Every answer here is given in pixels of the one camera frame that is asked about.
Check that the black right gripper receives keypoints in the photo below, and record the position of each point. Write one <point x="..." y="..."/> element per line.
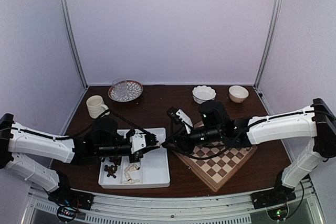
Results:
<point x="182" y="140"/>

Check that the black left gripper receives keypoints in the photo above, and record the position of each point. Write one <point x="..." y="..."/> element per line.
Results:
<point x="137" y="156"/>

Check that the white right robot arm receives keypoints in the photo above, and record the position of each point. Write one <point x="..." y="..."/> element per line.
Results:
<point x="315" y="121"/>

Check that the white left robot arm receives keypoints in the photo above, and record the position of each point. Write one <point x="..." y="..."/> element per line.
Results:
<point x="18" y="141"/>

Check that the dark chess pieces pile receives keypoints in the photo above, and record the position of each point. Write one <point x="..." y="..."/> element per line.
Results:
<point x="113" y="168"/>

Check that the light chess pieces pile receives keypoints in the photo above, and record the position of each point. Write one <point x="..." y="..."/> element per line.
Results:
<point x="128" y="179"/>

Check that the wooden chess board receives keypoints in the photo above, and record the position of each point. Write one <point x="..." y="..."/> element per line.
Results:
<point x="216" y="170"/>

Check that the white plastic tray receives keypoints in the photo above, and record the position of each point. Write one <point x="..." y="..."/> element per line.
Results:
<point x="152" y="171"/>

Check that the cream ceramic mug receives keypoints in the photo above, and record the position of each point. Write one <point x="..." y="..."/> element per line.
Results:
<point x="96" y="106"/>

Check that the clear drinking glass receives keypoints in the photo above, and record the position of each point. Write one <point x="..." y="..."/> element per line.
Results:
<point x="120" y="87"/>

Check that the white scalloped bowl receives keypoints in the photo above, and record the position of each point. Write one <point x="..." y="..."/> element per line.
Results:
<point x="203" y="93"/>

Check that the patterned brown plate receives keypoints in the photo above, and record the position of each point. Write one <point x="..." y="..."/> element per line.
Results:
<point x="134" y="90"/>

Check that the cream round bowl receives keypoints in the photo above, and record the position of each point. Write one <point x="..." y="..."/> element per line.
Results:
<point x="238" y="94"/>

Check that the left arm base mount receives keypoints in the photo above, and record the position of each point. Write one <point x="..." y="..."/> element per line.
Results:
<point x="75" y="199"/>

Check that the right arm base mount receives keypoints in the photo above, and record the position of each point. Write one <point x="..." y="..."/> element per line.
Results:
<point x="268" y="198"/>

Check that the left aluminium frame post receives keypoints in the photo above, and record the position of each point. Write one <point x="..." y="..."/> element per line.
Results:
<point x="72" y="43"/>

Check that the aluminium frame post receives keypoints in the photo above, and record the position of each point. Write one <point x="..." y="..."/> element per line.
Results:
<point x="275" y="14"/>
<point x="72" y="43"/>

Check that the right aluminium frame post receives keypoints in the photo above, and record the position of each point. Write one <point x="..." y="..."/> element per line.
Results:
<point x="275" y="14"/>

